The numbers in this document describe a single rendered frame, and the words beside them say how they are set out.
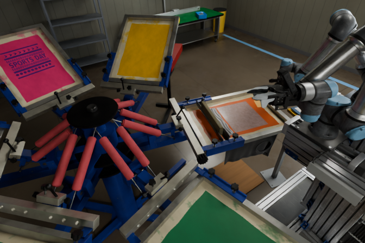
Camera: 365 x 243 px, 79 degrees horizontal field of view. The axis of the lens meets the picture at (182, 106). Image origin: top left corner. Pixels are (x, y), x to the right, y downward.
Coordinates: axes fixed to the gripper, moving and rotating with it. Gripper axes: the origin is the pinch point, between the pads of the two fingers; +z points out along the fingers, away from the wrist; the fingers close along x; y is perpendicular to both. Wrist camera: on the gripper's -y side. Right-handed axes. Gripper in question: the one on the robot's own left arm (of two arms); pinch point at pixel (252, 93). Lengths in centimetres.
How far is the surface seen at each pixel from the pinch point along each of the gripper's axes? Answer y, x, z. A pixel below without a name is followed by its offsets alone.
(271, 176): 156, 88, -81
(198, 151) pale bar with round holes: 59, 37, 14
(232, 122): 63, 71, -22
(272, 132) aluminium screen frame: 63, 50, -46
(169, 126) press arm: 55, 65, 31
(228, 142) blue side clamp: 62, 45, -10
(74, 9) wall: -2, 438, 180
